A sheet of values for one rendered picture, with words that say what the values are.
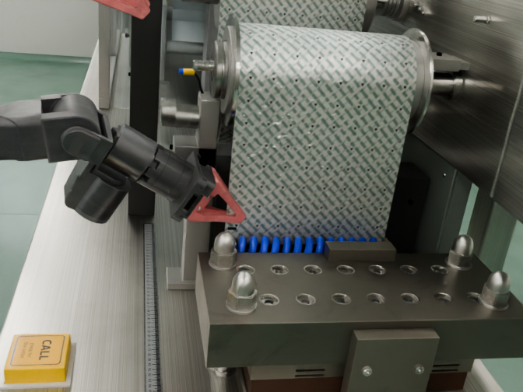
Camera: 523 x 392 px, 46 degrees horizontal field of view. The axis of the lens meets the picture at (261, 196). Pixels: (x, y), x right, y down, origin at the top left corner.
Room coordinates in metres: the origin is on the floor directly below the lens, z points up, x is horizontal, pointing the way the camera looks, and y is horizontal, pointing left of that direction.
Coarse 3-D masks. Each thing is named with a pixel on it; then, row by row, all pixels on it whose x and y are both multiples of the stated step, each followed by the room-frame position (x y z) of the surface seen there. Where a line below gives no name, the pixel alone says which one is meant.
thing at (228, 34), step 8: (224, 32) 0.85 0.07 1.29; (232, 32) 0.80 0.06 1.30; (224, 40) 0.84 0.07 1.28; (232, 40) 0.79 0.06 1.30; (232, 48) 0.78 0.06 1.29; (416, 48) 0.85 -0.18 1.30; (232, 56) 0.77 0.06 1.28; (416, 56) 0.84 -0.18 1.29; (232, 64) 0.77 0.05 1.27; (416, 64) 0.83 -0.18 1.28; (232, 72) 0.77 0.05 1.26; (232, 80) 0.76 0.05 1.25; (416, 80) 0.82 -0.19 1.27; (232, 88) 0.77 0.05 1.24; (416, 88) 0.82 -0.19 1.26; (416, 96) 0.82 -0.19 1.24; (224, 104) 0.79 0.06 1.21; (416, 104) 0.82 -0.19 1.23; (224, 112) 0.79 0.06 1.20
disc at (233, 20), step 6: (228, 18) 0.85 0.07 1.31; (234, 18) 0.80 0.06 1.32; (228, 24) 0.85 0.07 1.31; (234, 24) 0.79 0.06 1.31; (234, 30) 0.79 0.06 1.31; (234, 36) 0.79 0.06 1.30; (234, 42) 0.78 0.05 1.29; (234, 48) 0.78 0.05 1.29; (234, 54) 0.77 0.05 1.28; (234, 60) 0.77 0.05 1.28; (234, 66) 0.76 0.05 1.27; (234, 72) 0.76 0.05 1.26; (234, 78) 0.76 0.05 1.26; (234, 84) 0.75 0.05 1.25; (234, 90) 0.75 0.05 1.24; (234, 96) 0.75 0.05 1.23; (234, 102) 0.75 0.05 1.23; (234, 108) 0.76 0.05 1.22; (222, 114) 0.84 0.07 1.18; (228, 114) 0.78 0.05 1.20; (228, 120) 0.78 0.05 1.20; (228, 126) 0.80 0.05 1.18
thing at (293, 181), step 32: (256, 128) 0.77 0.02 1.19; (288, 128) 0.78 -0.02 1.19; (320, 128) 0.79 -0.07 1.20; (256, 160) 0.77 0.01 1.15; (288, 160) 0.78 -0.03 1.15; (320, 160) 0.79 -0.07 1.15; (352, 160) 0.80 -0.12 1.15; (384, 160) 0.81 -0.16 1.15; (256, 192) 0.77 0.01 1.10; (288, 192) 0.78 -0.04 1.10; (320, 192) 0.79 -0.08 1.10; (352, 192) 0.80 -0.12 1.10; (384, 192) 0.81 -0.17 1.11; (256, 224) 0.77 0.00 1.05; (288, 224) 0.78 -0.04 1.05; (320, 224) 0.79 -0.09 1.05; (352, 224) 0.80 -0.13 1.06; (384, 224) 0.81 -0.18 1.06
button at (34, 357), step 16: (16, 336) 0.64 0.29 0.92; (32, 336) 0.64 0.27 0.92; (48, 336) 0.64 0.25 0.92; (64, 336) 0.65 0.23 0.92; (16, 352) 0.60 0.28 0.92; (32, 352) 0.61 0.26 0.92; (48, 352) 0.61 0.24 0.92; (64, 352) 0.61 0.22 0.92; (16, 368) 0.58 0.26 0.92; (32, 368) 0.58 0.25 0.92; (48, 368) 0.58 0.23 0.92; (64, 368) 0.59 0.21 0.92
